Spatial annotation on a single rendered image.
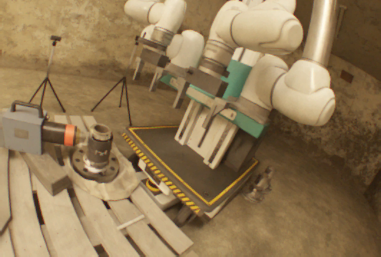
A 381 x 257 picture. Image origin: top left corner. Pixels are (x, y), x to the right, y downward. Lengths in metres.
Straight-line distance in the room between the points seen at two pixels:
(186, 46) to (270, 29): 0.62
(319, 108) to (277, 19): 0.31
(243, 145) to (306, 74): 0.65
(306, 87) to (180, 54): 0.64
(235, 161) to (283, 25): 0.92
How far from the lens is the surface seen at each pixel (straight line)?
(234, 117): 0.71
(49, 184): 0.79
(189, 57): 0.92
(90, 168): 0.91
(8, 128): 0.88
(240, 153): 1.10
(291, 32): 0.38
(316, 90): 0.58
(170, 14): 0.69
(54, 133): 0.84
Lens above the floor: 0.81
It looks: 15 degrees down
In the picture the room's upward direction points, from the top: 24 degrees clockwise
